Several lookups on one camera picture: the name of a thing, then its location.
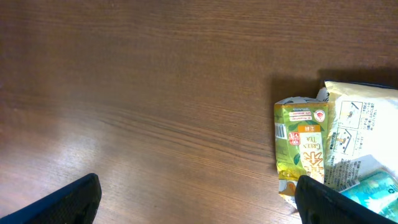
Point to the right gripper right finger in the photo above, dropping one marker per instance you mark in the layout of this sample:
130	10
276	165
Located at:
319	204

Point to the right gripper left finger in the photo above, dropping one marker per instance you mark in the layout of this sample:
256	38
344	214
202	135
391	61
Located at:
75	203

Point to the teal tissue pack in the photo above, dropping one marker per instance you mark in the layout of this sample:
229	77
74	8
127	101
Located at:
377	192

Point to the green tea carton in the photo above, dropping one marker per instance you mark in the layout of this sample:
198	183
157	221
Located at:
300	138

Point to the yellow snack bag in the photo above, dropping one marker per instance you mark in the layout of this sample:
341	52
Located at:
362	132

